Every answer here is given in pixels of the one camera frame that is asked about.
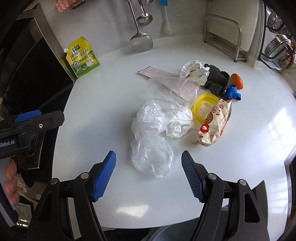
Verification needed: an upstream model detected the black pot lid rack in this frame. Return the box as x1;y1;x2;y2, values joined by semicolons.
258;3;295;73

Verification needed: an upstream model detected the pink dish cloth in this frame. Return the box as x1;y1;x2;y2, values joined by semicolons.
55;0;85;12

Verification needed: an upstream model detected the clear plastic bag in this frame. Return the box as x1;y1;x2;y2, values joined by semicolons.
130;100;174;178

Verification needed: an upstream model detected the blue white bottle brush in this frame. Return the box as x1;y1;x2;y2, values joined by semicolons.
159;0;173;35

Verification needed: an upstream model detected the bare left hand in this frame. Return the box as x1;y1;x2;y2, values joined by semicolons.
4;158;20;206

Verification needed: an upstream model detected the black cloth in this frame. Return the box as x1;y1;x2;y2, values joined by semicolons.
203;64;233;98

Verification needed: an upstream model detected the black sink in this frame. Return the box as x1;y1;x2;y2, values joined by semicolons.
284;148;295;240

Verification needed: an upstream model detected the yellow green refill pouch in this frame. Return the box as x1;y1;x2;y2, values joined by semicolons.
64;37;100;78

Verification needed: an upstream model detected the yellow plastic ring lid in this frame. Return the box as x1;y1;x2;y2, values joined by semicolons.
193;93;219;123

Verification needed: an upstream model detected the grey trash bin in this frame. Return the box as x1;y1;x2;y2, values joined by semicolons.
143;206;232;241

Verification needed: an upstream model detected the pink paper card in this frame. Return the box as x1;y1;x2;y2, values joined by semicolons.
137;66;178;78

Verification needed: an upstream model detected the orange peel piece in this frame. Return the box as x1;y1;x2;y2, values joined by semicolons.
231;73;243;90

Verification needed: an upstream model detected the steel strainer pot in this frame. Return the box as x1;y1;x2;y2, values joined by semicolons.
264;35;292;60

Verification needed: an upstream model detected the clear plastic cup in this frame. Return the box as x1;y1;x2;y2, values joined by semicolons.
147;77;200;109

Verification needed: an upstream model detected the cream red snack wrapper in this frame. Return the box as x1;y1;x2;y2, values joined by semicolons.
196;99;232;146

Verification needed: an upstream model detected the blue crumpled glove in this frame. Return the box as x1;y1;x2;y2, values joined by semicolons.
224;85;241;101

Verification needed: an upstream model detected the crumpled white tissue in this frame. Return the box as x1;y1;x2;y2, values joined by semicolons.
166;109;194;138

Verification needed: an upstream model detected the crumpled silver foil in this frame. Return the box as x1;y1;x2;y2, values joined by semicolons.
179;60;210;86

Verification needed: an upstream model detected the steel ladle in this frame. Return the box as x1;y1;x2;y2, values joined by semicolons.
137;0;153;27

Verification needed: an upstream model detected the steel spatula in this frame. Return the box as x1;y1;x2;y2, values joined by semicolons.
126;0;154;53

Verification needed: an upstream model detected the steel cutting board rack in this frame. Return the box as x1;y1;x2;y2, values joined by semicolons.
204;14;248;63

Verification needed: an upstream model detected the white cutting board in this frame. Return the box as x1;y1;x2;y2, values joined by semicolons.
206;0;259;51

